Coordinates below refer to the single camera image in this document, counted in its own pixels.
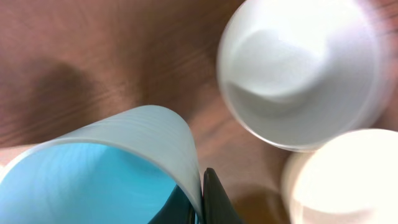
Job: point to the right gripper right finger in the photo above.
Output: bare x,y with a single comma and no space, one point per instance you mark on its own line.
218,209

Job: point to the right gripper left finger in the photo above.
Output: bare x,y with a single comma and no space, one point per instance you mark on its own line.
177,210

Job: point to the light blue cup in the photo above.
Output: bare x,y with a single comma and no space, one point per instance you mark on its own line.
122,169

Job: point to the white small bowl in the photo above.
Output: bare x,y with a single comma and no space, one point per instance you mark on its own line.
351,179

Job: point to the grey small bowl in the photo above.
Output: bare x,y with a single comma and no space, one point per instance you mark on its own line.
296,74

